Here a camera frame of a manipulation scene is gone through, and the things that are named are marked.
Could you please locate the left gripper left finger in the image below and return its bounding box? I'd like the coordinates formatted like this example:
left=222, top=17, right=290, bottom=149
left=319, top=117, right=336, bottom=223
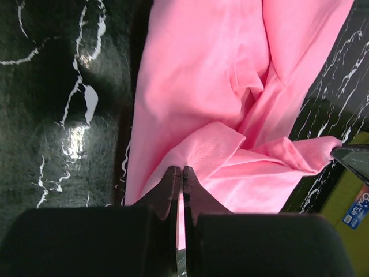
left=1, top=167, right=181, bottom=276

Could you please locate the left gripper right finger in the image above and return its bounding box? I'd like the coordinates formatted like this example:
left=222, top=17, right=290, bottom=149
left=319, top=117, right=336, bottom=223
left=183, top=166, right=355, bottom=276

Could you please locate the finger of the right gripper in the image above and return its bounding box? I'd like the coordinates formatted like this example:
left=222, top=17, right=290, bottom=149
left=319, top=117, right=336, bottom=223
left=330, top=144, right=369, bottom=185

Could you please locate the light pink t shirt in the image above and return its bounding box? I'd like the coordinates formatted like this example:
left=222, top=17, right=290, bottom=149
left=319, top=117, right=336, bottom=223
left=125, top=0, right=355, bottom=252

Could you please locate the olive green plastic bin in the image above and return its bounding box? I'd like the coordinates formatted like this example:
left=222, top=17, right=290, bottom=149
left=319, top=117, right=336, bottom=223
left=320, top=132, right=368, bottom=276

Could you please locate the black marbled table mat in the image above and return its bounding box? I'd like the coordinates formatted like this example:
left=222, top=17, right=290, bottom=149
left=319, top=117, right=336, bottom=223
left=1, top=1, right=368, bottom=224

